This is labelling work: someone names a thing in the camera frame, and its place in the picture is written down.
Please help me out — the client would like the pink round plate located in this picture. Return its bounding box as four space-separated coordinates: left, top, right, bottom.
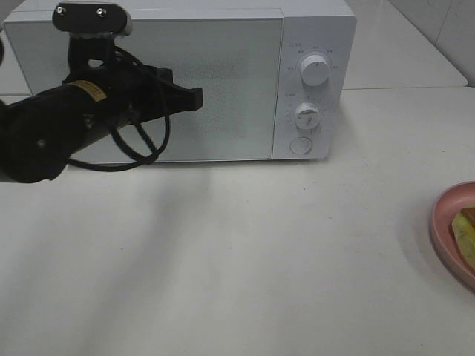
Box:
429 181 474 292

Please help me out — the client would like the white microwave oven body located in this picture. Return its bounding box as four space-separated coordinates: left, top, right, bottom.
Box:
2 0 358 165

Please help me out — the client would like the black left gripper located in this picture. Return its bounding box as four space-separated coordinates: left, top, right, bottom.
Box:
61 34 203 126

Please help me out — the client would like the upper white power knob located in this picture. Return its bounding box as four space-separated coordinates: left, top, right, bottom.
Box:
300 54 330 87

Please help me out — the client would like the round door release button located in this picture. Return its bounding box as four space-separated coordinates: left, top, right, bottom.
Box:
289 137 312 154

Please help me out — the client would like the white microwave door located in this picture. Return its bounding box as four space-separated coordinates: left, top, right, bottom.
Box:
4 1 284 162

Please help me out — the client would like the white timer knob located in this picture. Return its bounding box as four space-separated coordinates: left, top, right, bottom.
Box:
295 102 321 130

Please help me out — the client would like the left black camera cable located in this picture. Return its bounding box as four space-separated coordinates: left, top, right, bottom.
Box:
68 44 172 174

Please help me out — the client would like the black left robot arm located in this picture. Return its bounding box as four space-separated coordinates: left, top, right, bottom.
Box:
1 36 203 183

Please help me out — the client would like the left silver black wrist camera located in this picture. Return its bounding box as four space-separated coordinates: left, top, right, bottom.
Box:
52 2 132 36

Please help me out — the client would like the white bread sandwich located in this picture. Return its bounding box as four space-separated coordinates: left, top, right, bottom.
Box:
451 205 474 269

